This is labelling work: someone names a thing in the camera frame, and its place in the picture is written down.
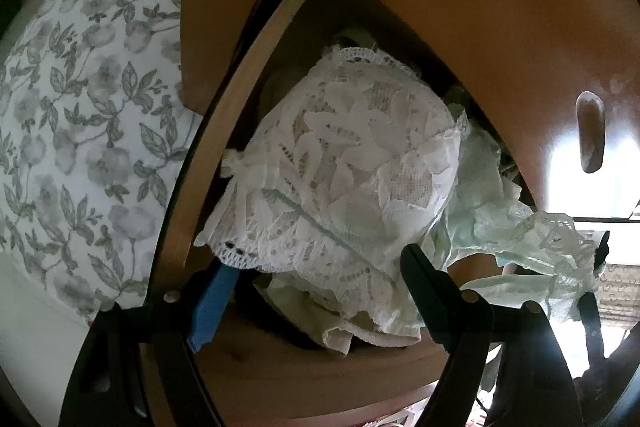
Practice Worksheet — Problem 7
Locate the pale green lace garment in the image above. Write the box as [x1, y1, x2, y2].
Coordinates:
[430, 102, 606, 323]

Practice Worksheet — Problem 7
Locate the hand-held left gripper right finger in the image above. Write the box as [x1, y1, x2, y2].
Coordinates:
[400, 244, 583, 427]

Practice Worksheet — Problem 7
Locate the patterned curtain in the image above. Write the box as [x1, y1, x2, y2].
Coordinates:
[600, 264, 640, 328]

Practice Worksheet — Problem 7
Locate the white lace garment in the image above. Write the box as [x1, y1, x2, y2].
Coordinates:
[195, 47, 471, 343]

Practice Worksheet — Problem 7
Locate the grey floral mattress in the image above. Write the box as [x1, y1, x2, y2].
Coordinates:
[0, 0, 206, 323]

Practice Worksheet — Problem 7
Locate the cream cloth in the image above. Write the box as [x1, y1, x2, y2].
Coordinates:
[255, 272, 426, 355]

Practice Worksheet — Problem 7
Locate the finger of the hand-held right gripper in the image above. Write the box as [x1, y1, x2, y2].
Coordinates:
[594, 231, 612, 270]
[577, 292, 607, 358]

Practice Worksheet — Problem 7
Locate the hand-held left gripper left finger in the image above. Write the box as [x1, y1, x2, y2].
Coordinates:
[65, 264, 241, 427]

